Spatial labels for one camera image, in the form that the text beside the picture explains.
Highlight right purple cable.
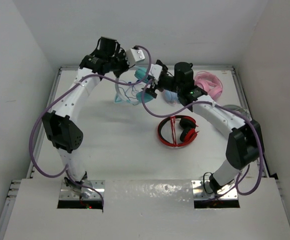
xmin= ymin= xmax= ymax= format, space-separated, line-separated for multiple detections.
xmin=141 ymin=82 xmax=264 ymax=201

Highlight red black headphones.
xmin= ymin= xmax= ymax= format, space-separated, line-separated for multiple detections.
xmin=157 ymin=115 xmax=199 ymax=148

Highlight pink gaming headphones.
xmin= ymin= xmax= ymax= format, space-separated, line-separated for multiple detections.
xmin=194 ymin=71 xmax=223 ymax=101

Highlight teal cat-ear headphones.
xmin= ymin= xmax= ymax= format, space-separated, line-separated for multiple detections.
xmin=114 ymin=67 xmax=149 ymax=106

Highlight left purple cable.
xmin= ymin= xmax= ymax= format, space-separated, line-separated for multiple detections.
xmin=29 ymin=44 xmax=152 ymax=206

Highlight metal base plate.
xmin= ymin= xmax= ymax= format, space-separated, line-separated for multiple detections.
xmin=192 ymin=179 xmax=238 ymax=201
xmin=58 ymin=180 xmax=105 ymax=201

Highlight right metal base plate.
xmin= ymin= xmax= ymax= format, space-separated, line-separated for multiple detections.
xmin=192 ymin=179 xmax=238 ymax=201

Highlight white grey headphones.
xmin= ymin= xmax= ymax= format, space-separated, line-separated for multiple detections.
xmin=224 ymin=104 xmax=252 ymax=120

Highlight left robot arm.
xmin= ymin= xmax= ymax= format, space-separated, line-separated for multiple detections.
xmin=42 ymin=37 xmax=129 ymax=182

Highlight aluminium table frame rail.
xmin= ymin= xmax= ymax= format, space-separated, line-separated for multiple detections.
xmin=0 ymin=65 xmax=284 ymax=240

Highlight pink blue cat-ear headphones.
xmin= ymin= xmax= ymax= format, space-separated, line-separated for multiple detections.
xmin=163 ymin=90 xmax=180 ymax=104

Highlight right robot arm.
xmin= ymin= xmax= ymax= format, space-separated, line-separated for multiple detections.
xmin=143 ymin=60 xmax=264 ymax=194

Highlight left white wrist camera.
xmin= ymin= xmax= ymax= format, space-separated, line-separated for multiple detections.
xmin=126 ymin=47 xmax=145 ymax=67

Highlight purple cable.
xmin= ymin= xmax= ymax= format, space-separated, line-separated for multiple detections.
xmin=29 ymin=44 xmax=152 ymax=206
xmin=141 ymin=82 xmax=264 ymax=201

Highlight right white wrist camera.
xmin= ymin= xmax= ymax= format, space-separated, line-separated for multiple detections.
xmin=148 ymin=59 xmax=168 ymax=81

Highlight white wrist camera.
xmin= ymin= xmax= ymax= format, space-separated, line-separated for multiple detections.
xmin=126 ymin=47 xmax=145 ymax=67
xmin=148 ymin=59 xmax=168 ymax=81

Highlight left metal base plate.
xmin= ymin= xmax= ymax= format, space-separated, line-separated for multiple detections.
xmin=58 ymin=180 xmax=105 ymax=201

